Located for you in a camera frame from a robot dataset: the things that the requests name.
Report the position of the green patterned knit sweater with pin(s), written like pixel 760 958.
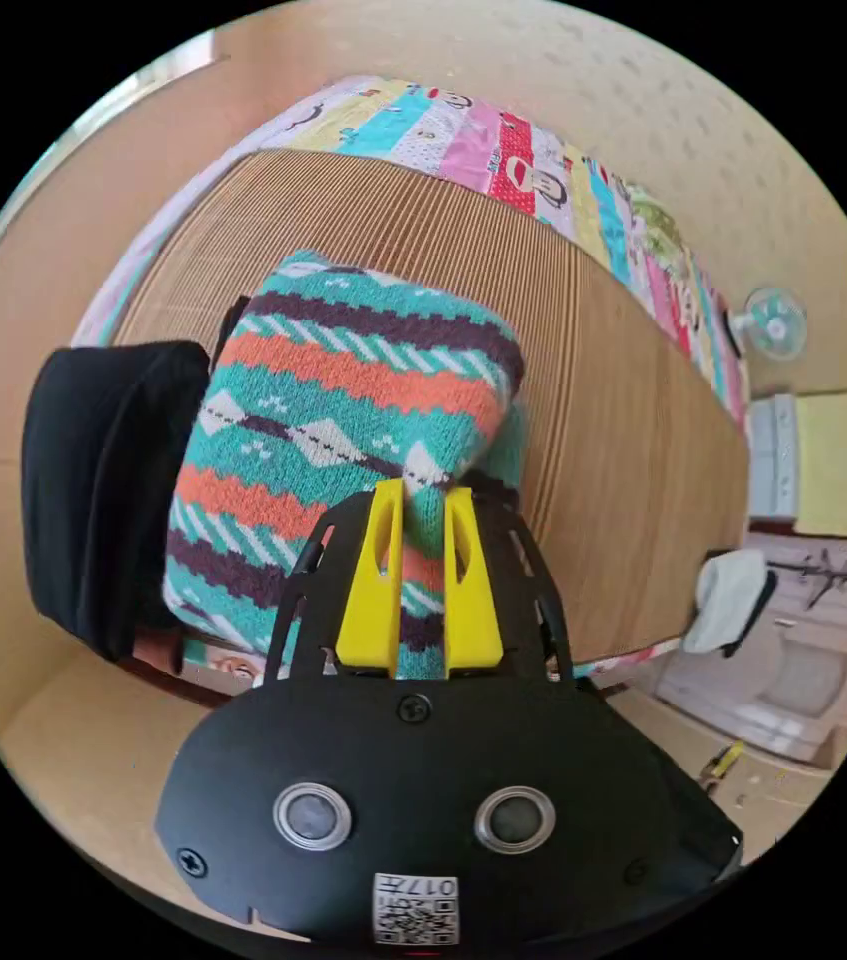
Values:
pixel 333 420

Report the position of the pile of clothes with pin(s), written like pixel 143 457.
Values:
pixel 104 480

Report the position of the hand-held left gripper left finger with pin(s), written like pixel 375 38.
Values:
pixel 372 600

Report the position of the white and black garment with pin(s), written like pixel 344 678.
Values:
pixel 730 600

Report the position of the light blue electric fan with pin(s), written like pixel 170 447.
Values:
pixel 774 322

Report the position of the bed with woven mat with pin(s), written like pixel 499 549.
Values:
pixel 618 450

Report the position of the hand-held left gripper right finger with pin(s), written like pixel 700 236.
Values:
pixel 471 607

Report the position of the cabinet with yellow cloth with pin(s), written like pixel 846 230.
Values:
pixel 817 465

